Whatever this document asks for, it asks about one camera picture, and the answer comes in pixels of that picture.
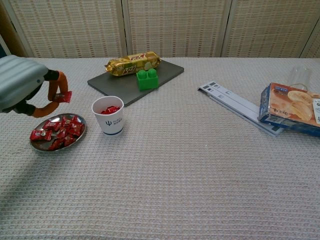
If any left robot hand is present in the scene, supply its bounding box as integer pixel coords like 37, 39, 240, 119
0, 54, 70, 118

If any round metal plate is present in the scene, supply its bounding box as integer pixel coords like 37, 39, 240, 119
29, 112, 87, 153

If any white paper cup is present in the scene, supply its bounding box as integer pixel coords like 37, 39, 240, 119
91, 95, 125, 137

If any woven folding screen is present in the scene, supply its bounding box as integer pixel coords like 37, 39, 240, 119
0, 0, 320, 60

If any grey laptop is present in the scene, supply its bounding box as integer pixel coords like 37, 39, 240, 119
87, 57, 185, 108

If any gold snack pack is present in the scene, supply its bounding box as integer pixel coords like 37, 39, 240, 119
104, 51, 163, 77

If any green toy brick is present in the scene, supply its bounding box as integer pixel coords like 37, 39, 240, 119
136, 69, 160, 91

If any beige woven tablecloth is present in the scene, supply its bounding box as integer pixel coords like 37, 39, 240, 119
0, 56, 320, 240

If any long white paper box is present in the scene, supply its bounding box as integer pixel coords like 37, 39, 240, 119
197, 84, 285, 138
206, 80, 262, 112

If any blue orange cookie box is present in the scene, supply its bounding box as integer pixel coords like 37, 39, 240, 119
257, 81, 320, 138

